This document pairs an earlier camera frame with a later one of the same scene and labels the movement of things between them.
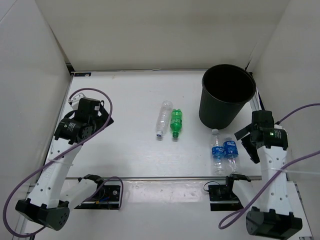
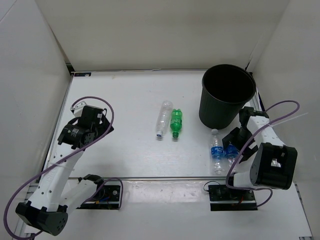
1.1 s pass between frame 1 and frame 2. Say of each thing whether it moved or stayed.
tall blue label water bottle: stayed
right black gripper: moved
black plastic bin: stayed
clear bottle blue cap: stayed
